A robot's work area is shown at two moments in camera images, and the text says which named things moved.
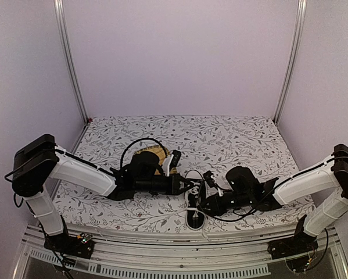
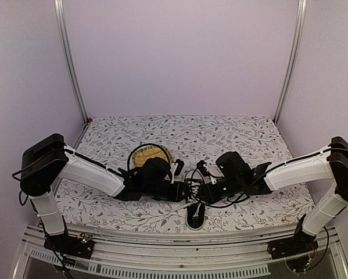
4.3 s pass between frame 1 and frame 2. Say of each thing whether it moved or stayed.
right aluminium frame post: stayed
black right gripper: moved
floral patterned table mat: stayed
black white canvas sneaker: stayed
